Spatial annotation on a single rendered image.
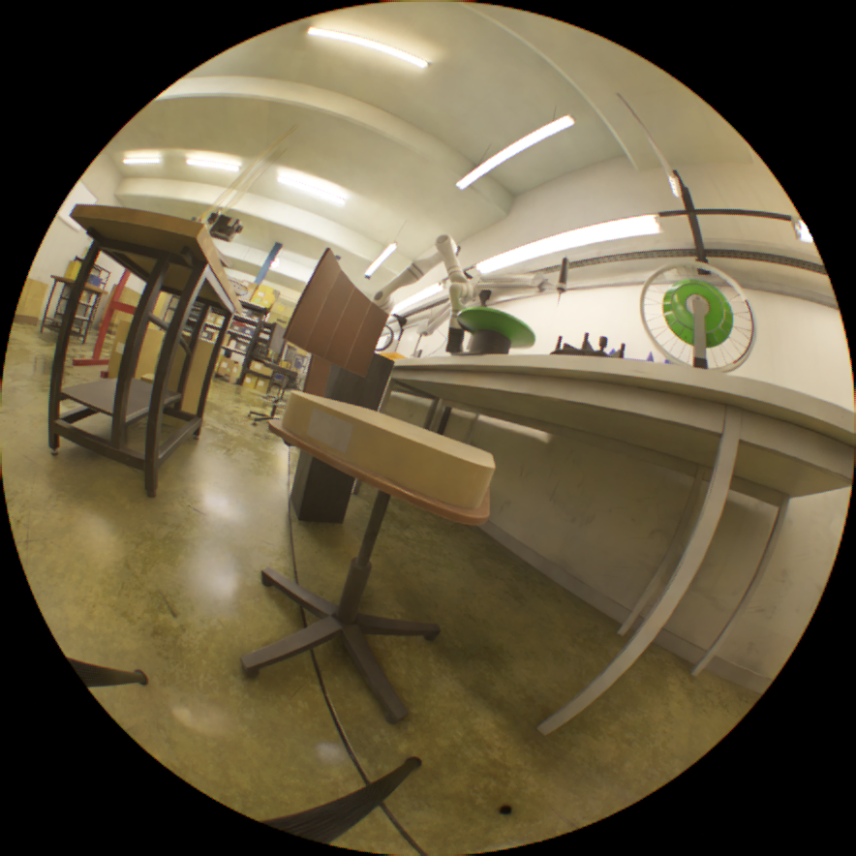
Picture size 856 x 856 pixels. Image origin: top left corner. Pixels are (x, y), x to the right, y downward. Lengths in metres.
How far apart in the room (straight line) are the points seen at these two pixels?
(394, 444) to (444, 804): 0.73
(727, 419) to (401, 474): 0.60
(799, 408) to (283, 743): 1.09
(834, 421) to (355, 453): 0.83
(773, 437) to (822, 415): 0.13
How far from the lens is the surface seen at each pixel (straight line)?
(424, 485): 0.31
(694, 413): 0.61
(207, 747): 0.67
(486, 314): 0.88
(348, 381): 1.11
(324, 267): 0.54
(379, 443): 0.32
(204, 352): 2.06
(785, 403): 0.61
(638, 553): 1.51
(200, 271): 1.10
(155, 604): 0.85
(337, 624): 0.72
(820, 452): 0.70
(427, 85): 3.95
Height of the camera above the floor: 0.65
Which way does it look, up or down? 2 degrees down
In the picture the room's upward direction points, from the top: 19 degrees clockwise
